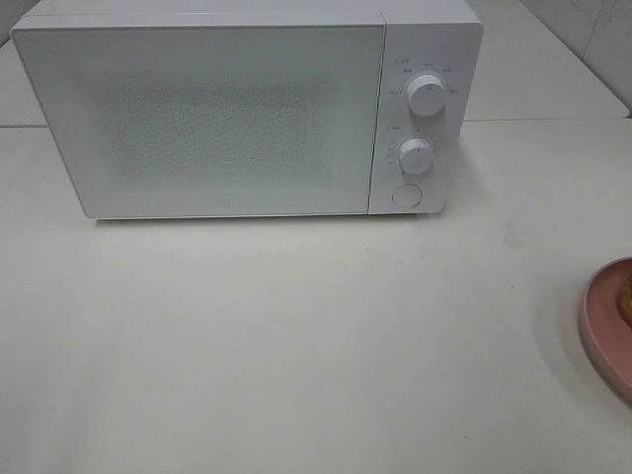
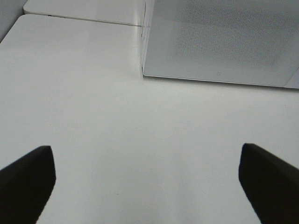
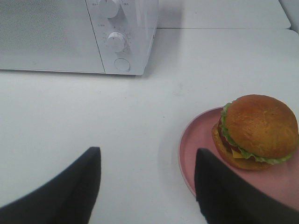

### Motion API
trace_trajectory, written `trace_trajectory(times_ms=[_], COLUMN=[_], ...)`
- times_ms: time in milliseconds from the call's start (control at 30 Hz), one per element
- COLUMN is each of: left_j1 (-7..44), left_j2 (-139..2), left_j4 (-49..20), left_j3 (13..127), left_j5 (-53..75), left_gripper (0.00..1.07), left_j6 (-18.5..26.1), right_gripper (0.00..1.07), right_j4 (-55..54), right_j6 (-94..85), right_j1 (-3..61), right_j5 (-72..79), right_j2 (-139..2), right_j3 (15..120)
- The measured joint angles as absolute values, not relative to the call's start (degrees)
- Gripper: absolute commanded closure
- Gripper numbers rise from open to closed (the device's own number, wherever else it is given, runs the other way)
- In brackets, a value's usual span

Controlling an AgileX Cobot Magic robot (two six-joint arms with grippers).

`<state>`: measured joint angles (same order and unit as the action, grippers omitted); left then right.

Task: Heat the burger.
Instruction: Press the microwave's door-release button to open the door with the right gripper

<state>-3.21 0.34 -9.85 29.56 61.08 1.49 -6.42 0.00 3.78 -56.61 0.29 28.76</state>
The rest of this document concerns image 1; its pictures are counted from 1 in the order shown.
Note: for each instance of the round white door button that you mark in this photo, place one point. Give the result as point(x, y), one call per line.
point(407, 196)

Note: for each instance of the white microwave door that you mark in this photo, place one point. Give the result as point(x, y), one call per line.
point(154, 123)

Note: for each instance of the pink round plate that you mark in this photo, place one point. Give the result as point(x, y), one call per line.
point(605, 330)

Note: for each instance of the burger with lettuce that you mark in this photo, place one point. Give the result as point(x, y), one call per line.
point(625, 301)

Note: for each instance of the lower white timer knob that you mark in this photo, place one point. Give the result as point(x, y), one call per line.
point(416, 156)

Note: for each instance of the white microwave oven body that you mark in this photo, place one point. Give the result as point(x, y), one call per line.
point(438, 36)

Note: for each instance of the upper white power knob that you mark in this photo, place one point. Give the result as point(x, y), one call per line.
point(425, 94)

